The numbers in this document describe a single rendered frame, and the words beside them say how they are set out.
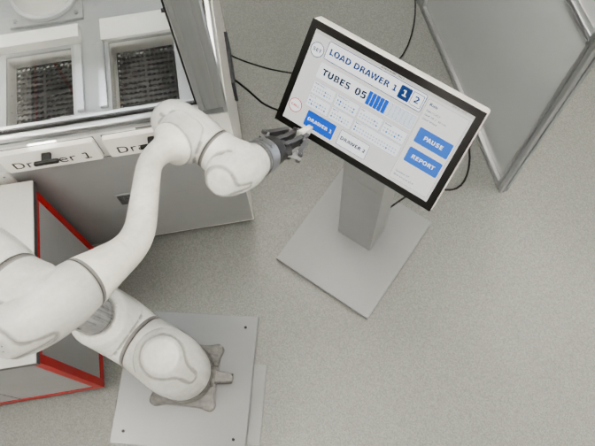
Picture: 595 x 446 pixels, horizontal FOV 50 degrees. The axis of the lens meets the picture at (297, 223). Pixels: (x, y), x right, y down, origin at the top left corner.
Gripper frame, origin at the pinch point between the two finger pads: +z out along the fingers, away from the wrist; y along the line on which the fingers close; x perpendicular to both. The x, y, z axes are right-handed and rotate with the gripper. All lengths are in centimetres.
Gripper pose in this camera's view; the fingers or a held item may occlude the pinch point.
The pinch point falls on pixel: (303, 133)
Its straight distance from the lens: 174.1
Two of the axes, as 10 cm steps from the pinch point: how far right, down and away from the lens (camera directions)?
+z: 4.5, -3.6, 8.1
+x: -3.6, 7.6, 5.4
